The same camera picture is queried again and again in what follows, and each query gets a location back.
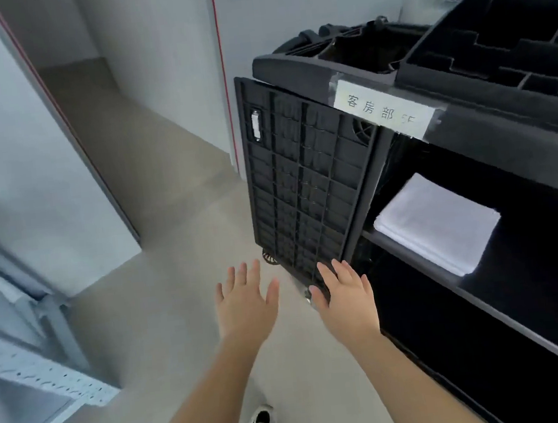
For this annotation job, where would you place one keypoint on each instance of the person's right hand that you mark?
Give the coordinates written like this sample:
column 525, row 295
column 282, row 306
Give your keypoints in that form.
column 351, row 310

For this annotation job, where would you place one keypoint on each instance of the person's left hand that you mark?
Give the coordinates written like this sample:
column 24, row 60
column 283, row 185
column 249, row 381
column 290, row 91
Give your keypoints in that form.
column 242, row 312

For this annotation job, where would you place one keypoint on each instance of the person's left middle finger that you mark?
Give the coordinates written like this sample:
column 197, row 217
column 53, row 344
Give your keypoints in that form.
column 241, row 279

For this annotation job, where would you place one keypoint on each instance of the person's right little finger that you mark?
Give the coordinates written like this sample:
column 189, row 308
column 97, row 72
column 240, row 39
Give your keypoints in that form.
column 367, row 286

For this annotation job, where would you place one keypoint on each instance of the person's right middle finger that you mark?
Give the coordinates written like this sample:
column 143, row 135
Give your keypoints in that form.
column 342, row 272

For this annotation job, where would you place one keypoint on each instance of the person's right thumb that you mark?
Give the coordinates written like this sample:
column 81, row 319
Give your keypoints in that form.
column 319, row 306

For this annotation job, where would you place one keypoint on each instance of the person's left little finger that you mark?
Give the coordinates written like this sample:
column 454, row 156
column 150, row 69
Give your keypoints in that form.
column 218, row 294

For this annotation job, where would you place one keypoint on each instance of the person's left thumb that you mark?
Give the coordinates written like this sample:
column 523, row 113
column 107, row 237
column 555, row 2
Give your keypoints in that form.
column 273, row 296

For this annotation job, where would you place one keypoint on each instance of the person's left forearm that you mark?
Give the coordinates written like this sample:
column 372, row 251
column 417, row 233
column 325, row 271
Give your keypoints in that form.
column 205, row 410

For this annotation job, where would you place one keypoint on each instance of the person's right forearm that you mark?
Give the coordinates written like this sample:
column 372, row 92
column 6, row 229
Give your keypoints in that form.
column 412, row 389

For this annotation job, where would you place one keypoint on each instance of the black cart caster wheel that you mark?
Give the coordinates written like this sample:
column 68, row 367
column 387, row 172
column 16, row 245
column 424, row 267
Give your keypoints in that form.
column 269, row 257

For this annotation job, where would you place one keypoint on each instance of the folded white towel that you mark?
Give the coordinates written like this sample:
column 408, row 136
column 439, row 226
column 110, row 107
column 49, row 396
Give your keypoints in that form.
column 437, row 224

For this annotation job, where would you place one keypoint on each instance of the black ribbed cart door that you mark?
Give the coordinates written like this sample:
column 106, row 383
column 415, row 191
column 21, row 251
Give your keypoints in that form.
column 301, row 186

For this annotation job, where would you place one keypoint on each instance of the black and white shoe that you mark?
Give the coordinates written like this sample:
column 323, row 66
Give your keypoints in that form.
column 261, row 421

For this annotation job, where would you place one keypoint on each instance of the white door latch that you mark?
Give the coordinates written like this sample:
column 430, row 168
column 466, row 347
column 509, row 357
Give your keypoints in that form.
column 255, row 125

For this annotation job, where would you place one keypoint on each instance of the white paper label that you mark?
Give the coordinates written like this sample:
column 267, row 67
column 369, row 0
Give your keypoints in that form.
column 385, row 108

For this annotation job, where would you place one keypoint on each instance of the black housekeeping cart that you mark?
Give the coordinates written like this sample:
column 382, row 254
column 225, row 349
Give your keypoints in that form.
column 502, row 155

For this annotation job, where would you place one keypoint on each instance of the grey metal shelf rack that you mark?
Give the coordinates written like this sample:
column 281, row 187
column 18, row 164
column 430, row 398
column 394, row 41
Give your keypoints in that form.
column 23, row 355

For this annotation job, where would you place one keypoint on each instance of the grey door with red edge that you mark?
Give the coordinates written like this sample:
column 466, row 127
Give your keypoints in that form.
column 20, row 161

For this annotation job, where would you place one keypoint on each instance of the black compartment caddy tray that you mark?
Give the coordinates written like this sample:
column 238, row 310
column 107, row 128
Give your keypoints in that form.
column 499, row 41

